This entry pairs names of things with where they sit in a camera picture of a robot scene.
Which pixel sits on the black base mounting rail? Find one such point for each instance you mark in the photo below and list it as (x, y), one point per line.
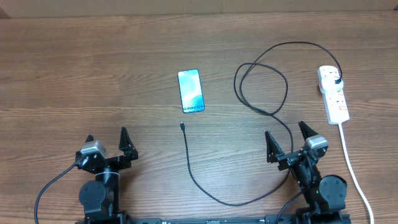
(214, 221)

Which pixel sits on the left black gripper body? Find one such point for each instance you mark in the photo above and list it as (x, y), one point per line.
(117, 163)

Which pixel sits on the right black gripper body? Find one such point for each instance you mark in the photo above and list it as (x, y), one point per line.
(288, 161)

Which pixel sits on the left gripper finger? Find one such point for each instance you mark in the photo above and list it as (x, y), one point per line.
(126, 145)
(90, 138)

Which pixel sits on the white charger plug adapter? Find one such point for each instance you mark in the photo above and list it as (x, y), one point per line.
(329, 85)

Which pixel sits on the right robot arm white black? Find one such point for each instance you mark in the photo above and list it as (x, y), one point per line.
(321, 199)

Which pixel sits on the white power strip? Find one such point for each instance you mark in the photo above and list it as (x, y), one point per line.
(335, 103)

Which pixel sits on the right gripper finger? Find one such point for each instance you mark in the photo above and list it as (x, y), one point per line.
(273, 149)
(306, 131)

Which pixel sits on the blue Samsung Galaxy smartphone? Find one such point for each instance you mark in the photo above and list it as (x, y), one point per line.
(190, 91)

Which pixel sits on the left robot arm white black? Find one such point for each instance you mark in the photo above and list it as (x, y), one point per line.
(101, 198)

